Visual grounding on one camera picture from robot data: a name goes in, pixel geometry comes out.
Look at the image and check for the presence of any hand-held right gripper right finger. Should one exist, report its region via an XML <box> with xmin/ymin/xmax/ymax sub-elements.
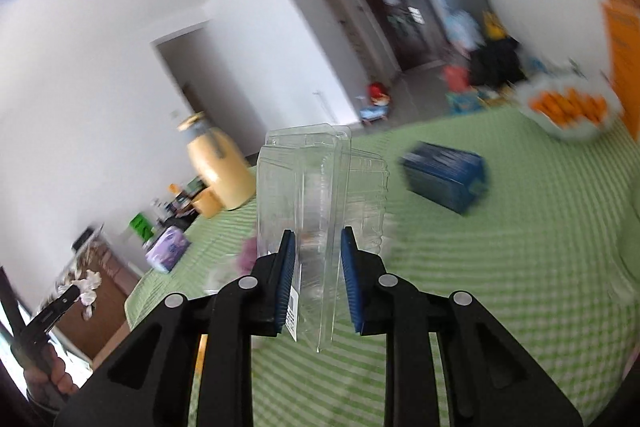
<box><xmin>340</xmin><ymin>227</ymin><xmax>584</xmax><ymax>427</ymax></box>

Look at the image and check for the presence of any pale interior door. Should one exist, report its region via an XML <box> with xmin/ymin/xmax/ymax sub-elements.
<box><xmin>315</xmin><ymin>0</ymin><xmax>372</xmax><ymax>78</ymax></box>

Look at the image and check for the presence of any blue cardboard box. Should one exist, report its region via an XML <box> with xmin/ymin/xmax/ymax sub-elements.
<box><xmin>399</xmin><ymin>141</ymin><xmax>489</xmax><ymax>215</ymax></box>

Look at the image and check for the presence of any orange box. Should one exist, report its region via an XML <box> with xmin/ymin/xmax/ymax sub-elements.
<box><xmin>602</xmin><ymin>0</ymin><xmax>640</xmax><ymax>114</ymax></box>

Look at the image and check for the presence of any wooden interior door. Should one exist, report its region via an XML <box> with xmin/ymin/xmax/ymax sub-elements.
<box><xmin>177</xmin><ymin>79</ymin><xmax>204</xmax><ymax>116</ymax></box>

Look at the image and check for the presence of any black bag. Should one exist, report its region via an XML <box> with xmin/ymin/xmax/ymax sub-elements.
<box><xmin>469</xmin><ymin>36</ymin><xmax>527</xmax><ymax>88</ymax></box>

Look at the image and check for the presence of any blue toy stool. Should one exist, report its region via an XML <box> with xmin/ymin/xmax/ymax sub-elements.
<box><xmin>359</xmin><ymin>104</ymin><xmax>392</xmax><ymax>126</ymax></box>

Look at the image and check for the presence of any white wavy bowl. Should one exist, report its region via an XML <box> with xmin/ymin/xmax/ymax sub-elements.
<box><xmin>515</xmin><ymin>72</ymin><xmax>624</xmax><ymax>144</ymax></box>

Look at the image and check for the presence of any brown cardboard box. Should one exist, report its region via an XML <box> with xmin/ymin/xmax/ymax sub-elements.
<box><xmin>52</xmin><ymin>252</ymin><xmax>142</xmax><ymax>360</ymax></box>

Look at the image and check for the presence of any blue patterned cloth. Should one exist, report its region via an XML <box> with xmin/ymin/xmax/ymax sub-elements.
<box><xmin>444</xmin><ymin>8</ymin><xmax>484</xmax><ymax>54</ymax></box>

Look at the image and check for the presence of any blue bag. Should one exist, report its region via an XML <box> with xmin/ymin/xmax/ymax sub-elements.
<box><xmin>447</xmin><ymin>91</ymin><xmax>487</xmax><ymax>114</ymax></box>

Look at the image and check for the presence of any clear plastic container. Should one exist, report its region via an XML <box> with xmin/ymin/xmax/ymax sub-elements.
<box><xmin>256</xmin><ymin>123</ymin><xmax>391</xmax><ymax>354</ymax></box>

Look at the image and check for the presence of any yellow tote bag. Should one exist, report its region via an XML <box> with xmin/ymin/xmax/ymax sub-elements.
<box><xmin>481</xmin><ymin>10</ymin><xmax>504</xmax><ymax>40</ymax></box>

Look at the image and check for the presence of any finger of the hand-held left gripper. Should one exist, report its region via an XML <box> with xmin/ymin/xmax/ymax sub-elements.
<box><xmin>10</xmin><ymin>284</ymin><xmax>82</xmax><ymax>362</ymax></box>

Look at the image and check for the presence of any dark entrance door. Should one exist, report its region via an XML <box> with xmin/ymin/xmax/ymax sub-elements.
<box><xmin>352</xmin><ymin>0</ymin><xmax>447</xmax><ymax>74</ymax></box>

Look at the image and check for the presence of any yellow thermos jug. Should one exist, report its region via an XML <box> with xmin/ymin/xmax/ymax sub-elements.
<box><xmin>177</xmin><ymin>112</ymin><xmax>257</xmax><ymax>212</ymax></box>

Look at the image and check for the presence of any black router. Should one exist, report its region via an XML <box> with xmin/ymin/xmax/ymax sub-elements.
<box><xmin>72</xmin><ymin>227</ymin><xmax>104</xmax><ymax>254</ymax></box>

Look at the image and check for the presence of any red bag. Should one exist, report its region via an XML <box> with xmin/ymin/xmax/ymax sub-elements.
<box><xmin>442</xmin><ymin>64</ymin><xmax>471</xmax><ymax>94</ymax></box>

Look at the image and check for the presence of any red toy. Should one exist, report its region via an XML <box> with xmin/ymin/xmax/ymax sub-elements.
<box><xmin>367</xmin><ymin>82</ymin><xmax>394</xmax><ymax>106</ymax></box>

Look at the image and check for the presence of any green checked tablecloth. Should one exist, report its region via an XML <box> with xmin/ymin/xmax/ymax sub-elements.
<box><xmin>122</xmin><ymin>104</ymin><xmax>640</xmax><ymax>427</ymax></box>

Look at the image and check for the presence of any green box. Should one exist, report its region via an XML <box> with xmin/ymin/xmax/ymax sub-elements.
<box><xmin>129</xmin><ymin>213</ymin><xmax>154</xmax><ymax>241</ymax></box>

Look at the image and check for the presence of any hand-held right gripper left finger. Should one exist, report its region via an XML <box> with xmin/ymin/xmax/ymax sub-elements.
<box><xmin>54</xmin><ymin>229</ymin><xmax>299</xmax><ymax>427</ymax></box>

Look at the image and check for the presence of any white tissue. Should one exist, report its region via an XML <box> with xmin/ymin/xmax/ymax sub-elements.
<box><xmin>75</xmin><ymin>269</ymin><xmax>104</xmax><ymax>308</ymax></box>

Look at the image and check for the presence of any pink cloth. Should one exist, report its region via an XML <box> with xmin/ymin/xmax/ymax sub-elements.
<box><xmin>239</xmin><ymin>237</ymin><xmax>261</xmax><ymax>274</ymax></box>

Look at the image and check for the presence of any person's left hand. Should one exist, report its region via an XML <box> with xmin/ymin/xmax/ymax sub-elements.
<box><xmin>22</xmin><ymin>347</ymin><xmax>82</xmax><ymax>404</ymax></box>

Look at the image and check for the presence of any pile of oranges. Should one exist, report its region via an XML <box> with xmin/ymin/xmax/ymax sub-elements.
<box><xmin>531</xmin><ymin>89</ymin><xmax>609</xmax><ymax>128</ymax></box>

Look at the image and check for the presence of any purple tissue pack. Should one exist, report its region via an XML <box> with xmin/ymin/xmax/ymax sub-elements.
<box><xmin>144</xmin><ymin>226</ymin><xmax>192</xmax><ymax>275</ymax></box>

